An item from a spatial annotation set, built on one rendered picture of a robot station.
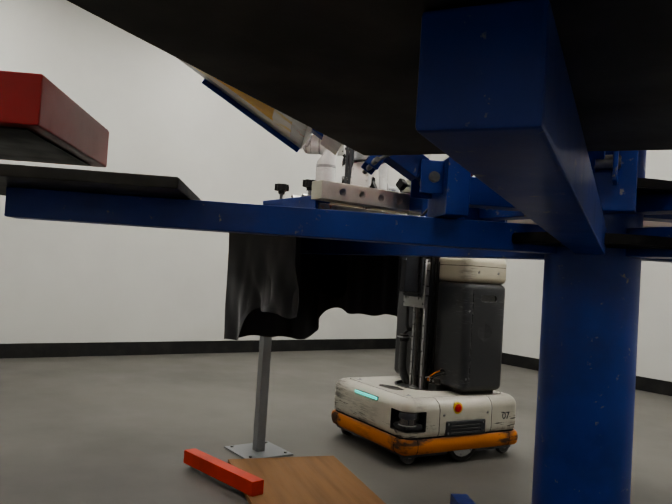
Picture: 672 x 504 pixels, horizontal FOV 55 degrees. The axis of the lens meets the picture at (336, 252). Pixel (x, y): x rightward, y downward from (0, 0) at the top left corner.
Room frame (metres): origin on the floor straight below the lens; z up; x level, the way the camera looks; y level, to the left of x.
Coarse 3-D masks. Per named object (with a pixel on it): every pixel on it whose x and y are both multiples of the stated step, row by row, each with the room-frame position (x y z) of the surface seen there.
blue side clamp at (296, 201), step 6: (288, 198) 1.91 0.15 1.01; (294, 198) 1.88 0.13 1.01; (300, 198) 1.85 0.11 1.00; (306, 198) 1.83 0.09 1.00; (264, 204) 2.02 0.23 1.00; (270, 204) 1.99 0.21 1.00; (276, 204) 1.96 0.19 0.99; (282, 204) 1.93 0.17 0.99; (288, 204) 1.90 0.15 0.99; (294, 204) 1.88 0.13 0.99; (300, 204) 1.85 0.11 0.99; (306, 204) 1.82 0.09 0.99; (312, 204) 1.80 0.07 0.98
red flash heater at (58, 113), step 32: (0, 96) 1.08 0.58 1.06; (32, 96) 1.08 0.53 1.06; (64, 96) 1.20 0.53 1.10; (0, 128) 1.11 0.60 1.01; (32, 128) 1.11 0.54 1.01; (64, 128) 1.21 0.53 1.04; (96, 128) 1.43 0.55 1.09; (32, 160) 1.48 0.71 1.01; (64, 160) 1.44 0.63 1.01; (96, 160) 1.45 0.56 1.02
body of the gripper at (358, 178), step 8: (360, 160) 2.07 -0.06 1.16; (352, 168) 2.13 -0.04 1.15; (360, 168) 2.08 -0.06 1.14; (352, 176) 2.12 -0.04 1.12; (360, 176) 2.08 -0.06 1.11; (368, 176) 2.06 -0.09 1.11; (376, 176) 2.07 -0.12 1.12; (352, 184) 2.12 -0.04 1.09; (360, 184) 2.08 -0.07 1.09; (368, 184) 2.06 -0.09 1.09; (376, 184) 2.07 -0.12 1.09
